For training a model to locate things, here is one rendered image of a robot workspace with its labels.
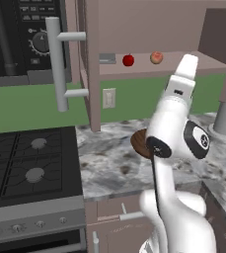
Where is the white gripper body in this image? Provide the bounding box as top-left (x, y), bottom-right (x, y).
top-left (174, 53), bottom-right (199, 81)

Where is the orange peach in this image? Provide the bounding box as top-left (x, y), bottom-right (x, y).
top-left (149, 50), bottom-right (165, 65)

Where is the red apple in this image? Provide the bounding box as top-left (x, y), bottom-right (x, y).
top-left (121, 53), bottom-right (135, 67)

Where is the brown wooden bowl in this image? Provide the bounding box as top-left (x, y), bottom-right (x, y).
top-left (129, 128), bottom-right (156, 161)

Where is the grey flat box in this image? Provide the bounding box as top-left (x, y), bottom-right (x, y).
top-left (99, 52), bottom-right (117, 65)

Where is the taupe drawer front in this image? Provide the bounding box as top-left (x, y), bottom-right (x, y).
top-left (96, 193), bottom-right (152, 225)

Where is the black microwave oven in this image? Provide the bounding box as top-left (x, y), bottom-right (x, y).
top-left (0, 0), bottom-right (72, 89)

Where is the taupe base cupboard run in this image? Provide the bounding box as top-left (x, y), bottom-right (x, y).
top-left (198, 183), bottom-right (226, 253)

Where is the taupe base cupboard door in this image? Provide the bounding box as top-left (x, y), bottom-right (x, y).
top-left (86, 222), bottom-right (160, 253)

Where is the black gas stove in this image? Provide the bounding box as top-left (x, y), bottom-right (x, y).
top-left (0, 126), bottom-right (87, 253)

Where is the taupe wall cabinet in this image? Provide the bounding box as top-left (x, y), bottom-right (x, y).
top-left (98, 0), bottom-right (226, 82)

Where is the white wall outlet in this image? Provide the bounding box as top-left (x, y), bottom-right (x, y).
top-left (102, 87), bottom-right (116, 110)

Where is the taupe cabinet door with handle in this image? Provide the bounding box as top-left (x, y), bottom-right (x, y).
top-left (75, 0), bottom-right (103, 133)

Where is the grey cabinet door handle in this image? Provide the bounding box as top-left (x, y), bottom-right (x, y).
top-left (44, 16), bottom-right (90, 113)

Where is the grey drawer handle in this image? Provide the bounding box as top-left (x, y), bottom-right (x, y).
top-left (118, 203), bottom-right (146, 222)

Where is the dark microwave door handle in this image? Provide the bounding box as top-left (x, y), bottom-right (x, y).
top-left (0, 0), bottom-right (18, 77)

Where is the grey cupboard door handle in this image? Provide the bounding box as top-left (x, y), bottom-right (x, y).
top-left (91, 230), bottom-right (101, 253)

